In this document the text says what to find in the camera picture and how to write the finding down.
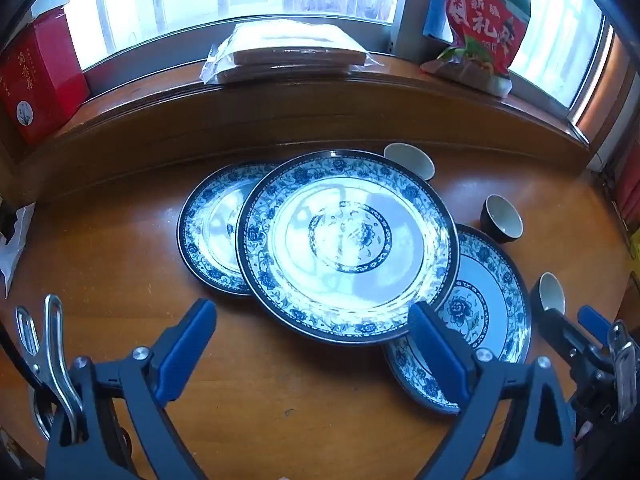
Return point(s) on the large blue floral plate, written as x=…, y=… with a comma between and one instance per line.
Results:
x=345, y=240

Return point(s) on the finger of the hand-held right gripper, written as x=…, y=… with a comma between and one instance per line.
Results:
x=592, y=317
x=565, y=330

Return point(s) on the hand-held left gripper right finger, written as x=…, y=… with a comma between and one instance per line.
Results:
x=442, y=355

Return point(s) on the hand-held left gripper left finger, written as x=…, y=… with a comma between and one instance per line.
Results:
x=187, y=345

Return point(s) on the wooden windowsill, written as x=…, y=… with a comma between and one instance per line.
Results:
x=300, y=110

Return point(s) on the metal spring clip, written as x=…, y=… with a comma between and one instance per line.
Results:
x=52, y=360
x=622, y=370

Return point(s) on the red cardboard box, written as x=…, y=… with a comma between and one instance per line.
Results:
x=40, y=85

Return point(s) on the yellow packet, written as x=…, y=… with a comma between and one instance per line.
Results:
x=635, y=247

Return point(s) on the small dark tea cup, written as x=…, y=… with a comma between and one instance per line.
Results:
x=407, y=157
x=502, y=217
x=550, y=292

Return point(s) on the red packet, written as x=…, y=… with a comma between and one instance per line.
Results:
x=627, y=185

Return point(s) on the window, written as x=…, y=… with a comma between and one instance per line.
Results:
x=150, y=0

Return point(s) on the red and green snack bag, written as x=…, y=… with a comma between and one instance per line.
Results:
x=480, y=25

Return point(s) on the plastic-wrapped stack of boards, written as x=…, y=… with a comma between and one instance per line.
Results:
x=295, y=55

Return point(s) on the white plastic bag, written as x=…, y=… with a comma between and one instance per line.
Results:
x=17, y=255

